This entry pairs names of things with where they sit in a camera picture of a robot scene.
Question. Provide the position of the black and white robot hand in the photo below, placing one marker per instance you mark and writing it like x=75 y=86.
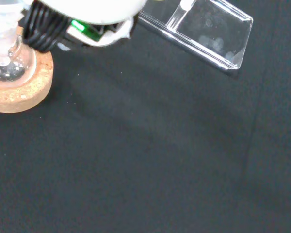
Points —
x=92 y=12

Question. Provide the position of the small glass round-bottom flask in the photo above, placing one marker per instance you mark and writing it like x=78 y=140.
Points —
x=29 y=64

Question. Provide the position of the clear acrylic funnel stand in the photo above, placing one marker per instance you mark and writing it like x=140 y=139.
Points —
x=208 y=36

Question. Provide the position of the black bench cloth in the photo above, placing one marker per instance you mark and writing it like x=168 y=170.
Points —
x=145 y=157

